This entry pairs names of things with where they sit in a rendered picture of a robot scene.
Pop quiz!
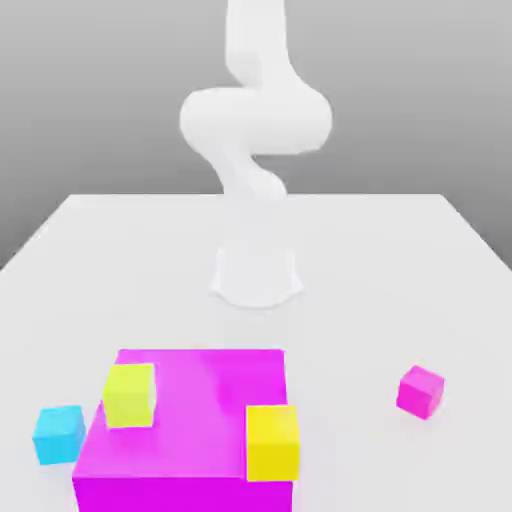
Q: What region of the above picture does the small yellow cube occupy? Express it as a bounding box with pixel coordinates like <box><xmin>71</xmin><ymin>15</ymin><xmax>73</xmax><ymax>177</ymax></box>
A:
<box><xmin>245</xmin><ymin>404</ymin><xmax>301</xmax><ymax>483</ymax></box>

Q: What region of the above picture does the small lime cube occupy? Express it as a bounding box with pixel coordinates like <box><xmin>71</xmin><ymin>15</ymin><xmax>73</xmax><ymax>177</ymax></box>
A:
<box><xmin>102</xmin><ymin>362</ymin><xmax>157</xmax><ymax>430</ymax></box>

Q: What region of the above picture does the small pink cube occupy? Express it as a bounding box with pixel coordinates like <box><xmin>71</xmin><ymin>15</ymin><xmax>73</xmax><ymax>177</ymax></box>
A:
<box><xmin>395</xmin><ymin>364</ymin><xmax>446</xmax><ymax>421</ymax></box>

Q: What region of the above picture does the small cyan cube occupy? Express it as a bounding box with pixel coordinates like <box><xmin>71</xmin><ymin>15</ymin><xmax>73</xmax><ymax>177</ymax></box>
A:
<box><xmin>31</xmin><ymin>404</ymin><xmax>87</xmax><ymax>466</ymax></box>

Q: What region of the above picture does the large magenta box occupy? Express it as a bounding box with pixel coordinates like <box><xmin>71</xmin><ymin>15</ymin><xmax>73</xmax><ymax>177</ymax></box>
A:
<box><xmin>71</xmin><ymin>348</ymin><xmax>294</xmax><ymax>512</ymax></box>

